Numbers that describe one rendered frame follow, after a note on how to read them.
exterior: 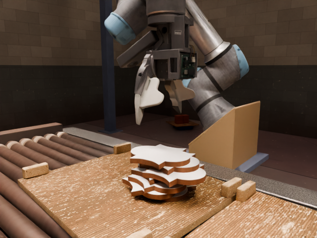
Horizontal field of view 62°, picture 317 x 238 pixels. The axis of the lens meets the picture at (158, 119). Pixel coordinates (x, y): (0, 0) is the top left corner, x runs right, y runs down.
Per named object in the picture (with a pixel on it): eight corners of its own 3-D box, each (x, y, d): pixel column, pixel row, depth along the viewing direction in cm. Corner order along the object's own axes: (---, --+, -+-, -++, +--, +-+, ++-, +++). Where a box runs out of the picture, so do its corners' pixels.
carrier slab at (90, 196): (130, 153, 88) (130, 148, 88) (244, 194, 59) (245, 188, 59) (17, 185, 64) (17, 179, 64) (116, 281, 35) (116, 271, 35)
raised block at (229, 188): (234, 187, 59) (235, 175, 59) (242, 190, 58) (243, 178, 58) (220, 196, 55) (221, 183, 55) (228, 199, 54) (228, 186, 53)
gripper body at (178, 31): (178, 82, 47) (178, 11, 45) (140, 81, 52) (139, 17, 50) (197, 80, 53) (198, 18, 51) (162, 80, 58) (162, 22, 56)
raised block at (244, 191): (248, 190, 58) (248, 178, 57) (256, 193, 57) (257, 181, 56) (235, 200, 54) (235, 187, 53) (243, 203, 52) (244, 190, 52)
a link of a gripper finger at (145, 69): (136, 89, 47) (153, 50, 50) (129, 89, 48) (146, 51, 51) (149, 103, 51) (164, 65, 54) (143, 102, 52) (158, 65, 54)
